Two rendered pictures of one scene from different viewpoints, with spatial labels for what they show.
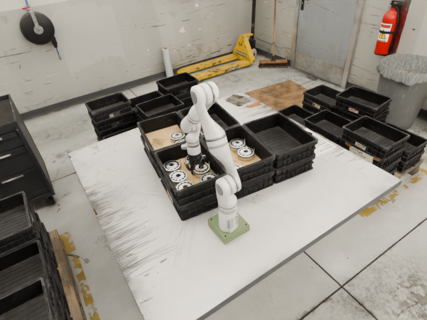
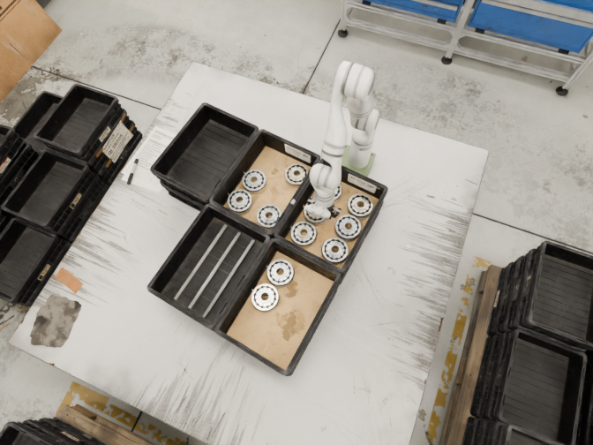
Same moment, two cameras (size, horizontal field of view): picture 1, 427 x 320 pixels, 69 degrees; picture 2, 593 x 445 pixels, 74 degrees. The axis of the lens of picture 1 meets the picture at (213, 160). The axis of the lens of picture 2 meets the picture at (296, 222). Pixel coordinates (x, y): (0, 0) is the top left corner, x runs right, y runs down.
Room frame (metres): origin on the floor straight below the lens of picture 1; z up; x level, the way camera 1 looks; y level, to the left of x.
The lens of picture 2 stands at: (1.80, 0.58, 2.31)
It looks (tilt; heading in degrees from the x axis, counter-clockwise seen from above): 67 degrees down; 238
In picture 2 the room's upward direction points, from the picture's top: 6 degrees counter-clockwise
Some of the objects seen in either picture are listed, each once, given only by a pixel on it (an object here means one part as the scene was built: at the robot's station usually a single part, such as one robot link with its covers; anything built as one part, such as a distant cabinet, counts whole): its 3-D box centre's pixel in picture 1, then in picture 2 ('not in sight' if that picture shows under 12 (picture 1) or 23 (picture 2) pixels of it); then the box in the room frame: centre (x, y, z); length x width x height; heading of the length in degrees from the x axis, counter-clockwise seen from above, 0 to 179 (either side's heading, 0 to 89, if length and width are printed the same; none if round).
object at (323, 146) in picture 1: (309, 141); (155, 157); (1.78, -0.69, 0.70); 0.33 x 0.23 x 0.01; 30
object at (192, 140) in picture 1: (192, 131); (322, 181); (1.38, 0.09, 1.12); 0.09 x 0.07 x 0.15; 119
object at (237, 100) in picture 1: (237, 99); (54, 321); (2.50, -0.26, 0.71); 0.22 x 0.19 x 0.01; 30
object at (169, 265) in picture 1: (218, 202); (273, 262); (1.60, -0.01, 0.35); 1.60 x 1.60 x 0.70; 30
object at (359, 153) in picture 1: (359, 158); (117, 141); (1.90, -1.16, 0.41); 0.31 x 0.02 x 0.16; 30
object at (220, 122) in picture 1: (208, 124); (213, 267); (1.85, 0.01, 0.87); 0.40 x 0.30 x 0.11; 23
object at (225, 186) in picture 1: (227, 192); (364, 125); (1.04, -0.05, 0.99); 0.09 x 0.09 x 0.17; 30
